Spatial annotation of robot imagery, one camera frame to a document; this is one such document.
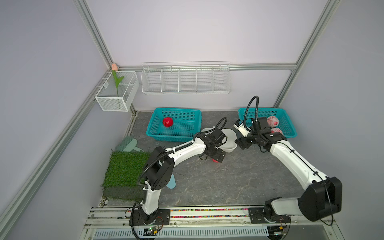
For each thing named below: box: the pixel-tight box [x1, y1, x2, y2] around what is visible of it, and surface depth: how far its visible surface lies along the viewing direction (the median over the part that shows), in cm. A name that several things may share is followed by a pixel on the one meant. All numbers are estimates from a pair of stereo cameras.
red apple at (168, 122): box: [163, 117, 174, 128], surface depth 110 cm
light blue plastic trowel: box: [166, 173, 176, 189], surface depth 84 cm
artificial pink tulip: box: [111, 63, 125, 97], surface depth 91 cm
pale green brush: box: [115, 136, 144, 153], surface depth 104 cm
